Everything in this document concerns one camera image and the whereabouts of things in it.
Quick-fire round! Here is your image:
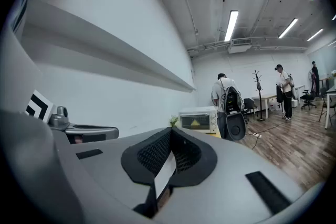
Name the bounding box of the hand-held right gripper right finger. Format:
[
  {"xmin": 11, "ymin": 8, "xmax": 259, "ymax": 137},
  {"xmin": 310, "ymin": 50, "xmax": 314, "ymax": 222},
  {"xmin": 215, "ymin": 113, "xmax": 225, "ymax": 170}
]
[{"xmin": 169, "ymin": 128, "xmax": 218, "ymax": 188}]

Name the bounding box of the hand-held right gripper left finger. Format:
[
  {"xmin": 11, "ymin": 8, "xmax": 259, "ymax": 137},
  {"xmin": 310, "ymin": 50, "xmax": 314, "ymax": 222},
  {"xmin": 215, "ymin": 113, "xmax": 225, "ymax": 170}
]
[{"xmin": 121, "ymin": 127, "xmax": 174, "ymax": 218}]

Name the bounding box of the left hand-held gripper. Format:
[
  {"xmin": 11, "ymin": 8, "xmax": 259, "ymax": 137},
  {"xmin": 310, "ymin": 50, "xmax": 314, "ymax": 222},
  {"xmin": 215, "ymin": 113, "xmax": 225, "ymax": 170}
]
[{"xmin": 25, "ymin": 89, "xmax": 120, "ymax": 145}]

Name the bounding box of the white toaster oven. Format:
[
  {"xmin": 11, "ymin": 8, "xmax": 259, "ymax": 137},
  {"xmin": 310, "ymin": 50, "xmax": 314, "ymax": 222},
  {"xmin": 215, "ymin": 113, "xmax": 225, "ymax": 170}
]
[{"xmin": 178, "ymin": 106, "xmax": 218, "ymax": 134}]

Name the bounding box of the small green potted plant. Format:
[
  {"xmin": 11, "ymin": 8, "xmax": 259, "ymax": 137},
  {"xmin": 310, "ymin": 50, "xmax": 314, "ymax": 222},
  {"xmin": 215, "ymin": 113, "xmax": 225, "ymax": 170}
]
[{"xmin": 169, "ymin": 114, "xmax": 180, "ymax": 128}]

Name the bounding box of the black folding chair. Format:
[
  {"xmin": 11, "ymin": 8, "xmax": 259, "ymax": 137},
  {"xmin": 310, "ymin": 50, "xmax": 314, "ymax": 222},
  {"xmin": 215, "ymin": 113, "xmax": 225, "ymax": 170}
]
[{"xmin": 241, "ymin": 98, "xmax": 259, "ymax": 121}]

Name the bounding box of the white table with wooden top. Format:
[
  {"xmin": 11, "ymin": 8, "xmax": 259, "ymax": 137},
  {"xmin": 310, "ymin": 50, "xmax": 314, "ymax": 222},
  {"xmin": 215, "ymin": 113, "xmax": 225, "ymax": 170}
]
[{"xmin": 251, "ymin": 94, "xmax": 278, "ymax": 120}]

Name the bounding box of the black coat rack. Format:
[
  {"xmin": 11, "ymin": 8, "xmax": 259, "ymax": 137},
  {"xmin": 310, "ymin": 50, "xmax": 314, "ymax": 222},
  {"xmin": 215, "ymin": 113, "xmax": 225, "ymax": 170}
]
[{"xmin": 251, "ymin": 69, "xmax": 266, "ymax": 122}]

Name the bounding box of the small black backpack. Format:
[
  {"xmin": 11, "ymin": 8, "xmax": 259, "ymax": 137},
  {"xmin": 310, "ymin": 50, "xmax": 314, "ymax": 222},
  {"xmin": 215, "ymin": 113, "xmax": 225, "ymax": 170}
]
[{"xmin": 276, "ymin": 84, "xmax": 284, "ymax": 103}]

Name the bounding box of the ceiling air conditioner unit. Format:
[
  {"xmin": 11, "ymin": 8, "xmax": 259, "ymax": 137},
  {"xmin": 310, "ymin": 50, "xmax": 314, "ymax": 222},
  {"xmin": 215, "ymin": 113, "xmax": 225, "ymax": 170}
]
[{"xmin": 227, "ymin": 37, "xmax": 253, "ymax": 55}]

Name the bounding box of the black office chair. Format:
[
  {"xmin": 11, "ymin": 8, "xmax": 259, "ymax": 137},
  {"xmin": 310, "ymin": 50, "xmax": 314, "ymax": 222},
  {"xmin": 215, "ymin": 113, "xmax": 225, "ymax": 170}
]
[{"xmin": 300, "ymin": 89, "xmax": 318, "ymax": 111}]

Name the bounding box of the white desk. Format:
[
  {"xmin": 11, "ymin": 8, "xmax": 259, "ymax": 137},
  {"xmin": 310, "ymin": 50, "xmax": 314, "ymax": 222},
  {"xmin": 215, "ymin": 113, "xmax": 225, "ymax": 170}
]
[{"xmin": 324, "ymin": 86, "xmax": 336, "ymax": 130}]

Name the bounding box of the grey wall ledge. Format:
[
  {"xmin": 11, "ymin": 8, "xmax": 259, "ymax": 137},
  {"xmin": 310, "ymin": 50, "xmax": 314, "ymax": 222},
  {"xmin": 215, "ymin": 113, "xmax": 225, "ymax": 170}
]
[{"xmin": 22, "ymin": 0, "xmax": 197, "ymax": 93}]

